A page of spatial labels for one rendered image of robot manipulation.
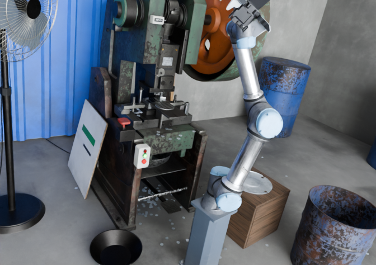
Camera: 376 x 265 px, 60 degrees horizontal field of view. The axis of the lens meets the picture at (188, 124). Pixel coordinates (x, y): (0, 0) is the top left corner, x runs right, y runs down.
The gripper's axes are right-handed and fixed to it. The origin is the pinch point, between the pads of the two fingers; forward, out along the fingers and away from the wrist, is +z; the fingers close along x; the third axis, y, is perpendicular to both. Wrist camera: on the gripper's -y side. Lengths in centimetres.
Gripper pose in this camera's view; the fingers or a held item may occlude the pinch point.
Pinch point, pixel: (254, 12)
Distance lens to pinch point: 104.2
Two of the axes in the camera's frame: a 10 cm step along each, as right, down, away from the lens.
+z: -1.0, 4.3, -9.0
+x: -7.4, -6.4, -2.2
